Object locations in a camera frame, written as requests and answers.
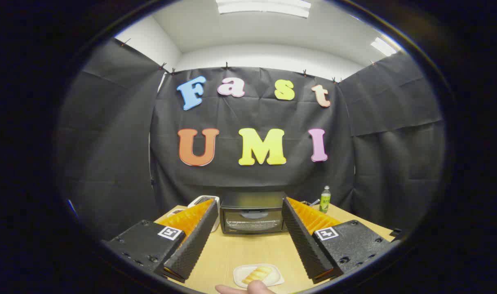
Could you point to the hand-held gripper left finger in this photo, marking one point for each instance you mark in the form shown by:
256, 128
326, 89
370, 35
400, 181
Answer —
195, 241

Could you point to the small ceiling light panel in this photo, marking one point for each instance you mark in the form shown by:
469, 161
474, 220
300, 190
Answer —
383, 46

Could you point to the white plate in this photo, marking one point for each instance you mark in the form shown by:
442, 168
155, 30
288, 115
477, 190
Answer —
275, 278

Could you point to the black toaster oven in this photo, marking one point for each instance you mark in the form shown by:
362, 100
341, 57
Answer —
252, 201

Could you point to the black backdrop cloth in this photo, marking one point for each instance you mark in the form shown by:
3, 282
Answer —
252, 179

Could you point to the golden bread roll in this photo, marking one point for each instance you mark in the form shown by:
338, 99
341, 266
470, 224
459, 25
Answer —
256, 275

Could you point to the wide ceiling light panel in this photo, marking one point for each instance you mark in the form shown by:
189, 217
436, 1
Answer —
265, 7

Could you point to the white pop-up toaster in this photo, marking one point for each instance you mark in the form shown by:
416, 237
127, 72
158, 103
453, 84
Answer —
197, 201

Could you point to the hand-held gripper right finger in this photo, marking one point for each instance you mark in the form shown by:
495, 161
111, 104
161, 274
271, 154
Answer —
303, 241

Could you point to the green drink bottle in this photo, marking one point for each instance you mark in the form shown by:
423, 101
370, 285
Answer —
325, 202

